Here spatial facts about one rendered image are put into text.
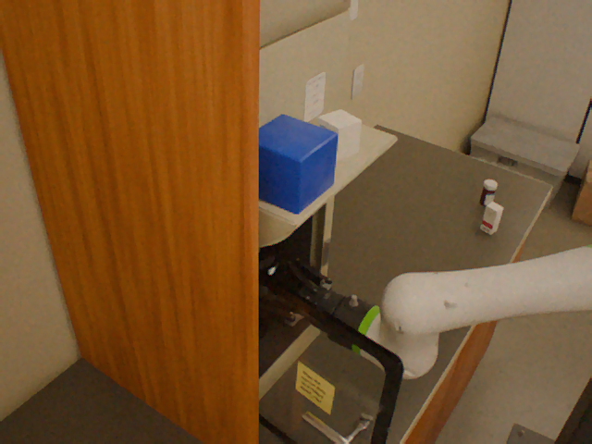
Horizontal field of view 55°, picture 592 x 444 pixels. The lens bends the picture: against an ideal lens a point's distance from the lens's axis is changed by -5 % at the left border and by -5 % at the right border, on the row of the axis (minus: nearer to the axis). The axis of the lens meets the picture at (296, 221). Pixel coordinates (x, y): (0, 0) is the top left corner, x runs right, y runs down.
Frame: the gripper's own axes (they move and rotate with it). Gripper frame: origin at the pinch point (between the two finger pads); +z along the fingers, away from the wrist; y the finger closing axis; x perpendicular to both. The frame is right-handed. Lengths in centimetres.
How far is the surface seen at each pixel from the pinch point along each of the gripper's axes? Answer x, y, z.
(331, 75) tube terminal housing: -41.2, -10.4, -8.8
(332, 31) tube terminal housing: -49, -10, -9
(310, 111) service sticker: -36.8, -4.2, -8.8
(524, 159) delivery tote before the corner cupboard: 89, -250, -6
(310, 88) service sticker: -41.1, -3.8, -8.8
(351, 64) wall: -4, -99, 35
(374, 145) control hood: -31.4, -9.5, -18.5
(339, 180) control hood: -31.4, 3.6, -19.4
